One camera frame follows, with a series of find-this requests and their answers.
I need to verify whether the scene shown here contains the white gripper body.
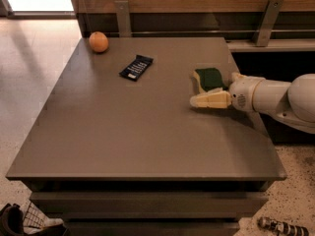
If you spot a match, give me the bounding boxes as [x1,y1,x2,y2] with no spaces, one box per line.
[229,75,264,112]

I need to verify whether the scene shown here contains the green and yellow sponge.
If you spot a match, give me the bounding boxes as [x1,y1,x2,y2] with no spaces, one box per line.
[193,68,227,93]

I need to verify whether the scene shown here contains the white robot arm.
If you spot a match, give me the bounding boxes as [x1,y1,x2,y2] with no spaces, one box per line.
[190,73,315,134]

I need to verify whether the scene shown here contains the dark blue snack bar wrapper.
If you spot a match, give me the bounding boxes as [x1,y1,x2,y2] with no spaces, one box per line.
[119,55,154,82]

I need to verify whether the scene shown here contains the orange fruit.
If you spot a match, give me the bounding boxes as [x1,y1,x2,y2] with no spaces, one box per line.
[89,31,108,53]

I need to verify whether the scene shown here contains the black and white cylinder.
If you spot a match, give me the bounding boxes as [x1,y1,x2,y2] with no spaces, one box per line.
[258,217,310,236]

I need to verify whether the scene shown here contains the right metal bracket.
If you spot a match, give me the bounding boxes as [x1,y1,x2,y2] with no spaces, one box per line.
[253,0,284,47]

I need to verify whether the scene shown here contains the metal bracket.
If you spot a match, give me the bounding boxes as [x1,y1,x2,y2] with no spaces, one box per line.
[114,0,132,37]
[253,0,284,47]

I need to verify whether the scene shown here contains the horizontal metal rail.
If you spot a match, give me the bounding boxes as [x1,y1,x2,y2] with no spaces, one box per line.
[127,29,315,39]

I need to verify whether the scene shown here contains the left metal bracket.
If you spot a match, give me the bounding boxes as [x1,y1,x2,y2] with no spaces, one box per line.
[114,0,132,37]

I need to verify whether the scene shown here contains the wire basket with dark objects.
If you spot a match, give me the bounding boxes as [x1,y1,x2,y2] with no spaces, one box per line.
[0,204,68,236]

